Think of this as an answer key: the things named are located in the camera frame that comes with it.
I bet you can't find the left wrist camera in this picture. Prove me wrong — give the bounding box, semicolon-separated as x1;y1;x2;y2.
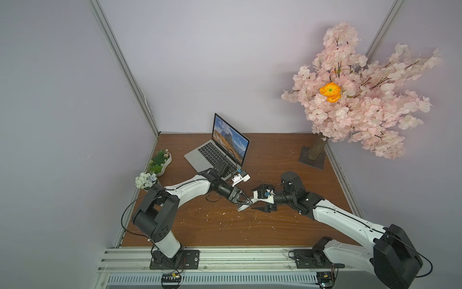
232;169;250;187

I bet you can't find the green plant white pot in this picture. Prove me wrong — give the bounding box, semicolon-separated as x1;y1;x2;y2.
146;149;172;177

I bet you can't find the silver open laptop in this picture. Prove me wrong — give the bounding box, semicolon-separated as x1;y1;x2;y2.
184;114;250;180

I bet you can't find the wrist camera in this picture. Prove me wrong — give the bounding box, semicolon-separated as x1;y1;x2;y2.
253;189;275;204
232;169;250;187

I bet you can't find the controller board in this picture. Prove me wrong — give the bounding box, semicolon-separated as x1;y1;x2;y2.
161;273;182;289
316;272;336;289

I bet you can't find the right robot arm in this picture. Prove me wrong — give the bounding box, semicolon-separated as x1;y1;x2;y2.
252;172;427;289

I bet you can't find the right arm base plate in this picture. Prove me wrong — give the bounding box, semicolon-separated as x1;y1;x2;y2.
288;249;345;269

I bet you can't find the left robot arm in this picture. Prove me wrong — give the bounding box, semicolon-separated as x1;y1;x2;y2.
132;168;252;260

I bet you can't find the pink blossom artificial tree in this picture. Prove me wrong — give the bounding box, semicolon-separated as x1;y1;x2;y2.
282;22;441;159

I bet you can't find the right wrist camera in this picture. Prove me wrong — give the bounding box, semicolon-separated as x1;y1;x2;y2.
253;189;275;204

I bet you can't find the dark square tree base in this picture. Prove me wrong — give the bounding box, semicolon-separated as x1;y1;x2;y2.
298;146;326;170

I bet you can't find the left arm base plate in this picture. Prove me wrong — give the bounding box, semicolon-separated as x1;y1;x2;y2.
149;249;200;271

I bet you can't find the orange artificial flower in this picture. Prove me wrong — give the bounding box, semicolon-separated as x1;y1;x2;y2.
319;83;342;103

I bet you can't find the right controller board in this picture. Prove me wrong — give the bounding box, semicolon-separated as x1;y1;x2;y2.
316;272;336;289

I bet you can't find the aluminium rail frame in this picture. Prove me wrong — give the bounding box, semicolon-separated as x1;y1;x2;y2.
91;247;385;289

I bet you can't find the left controller board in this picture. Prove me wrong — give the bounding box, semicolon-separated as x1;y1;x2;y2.
161;273;182;289

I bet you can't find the white flowers beige pot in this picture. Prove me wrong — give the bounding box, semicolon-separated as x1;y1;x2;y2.
135;172;158;190

